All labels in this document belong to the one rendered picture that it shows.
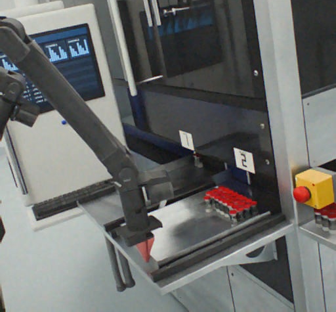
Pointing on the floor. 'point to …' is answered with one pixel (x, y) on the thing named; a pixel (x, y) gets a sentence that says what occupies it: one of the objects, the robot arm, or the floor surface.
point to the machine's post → (287, 131)
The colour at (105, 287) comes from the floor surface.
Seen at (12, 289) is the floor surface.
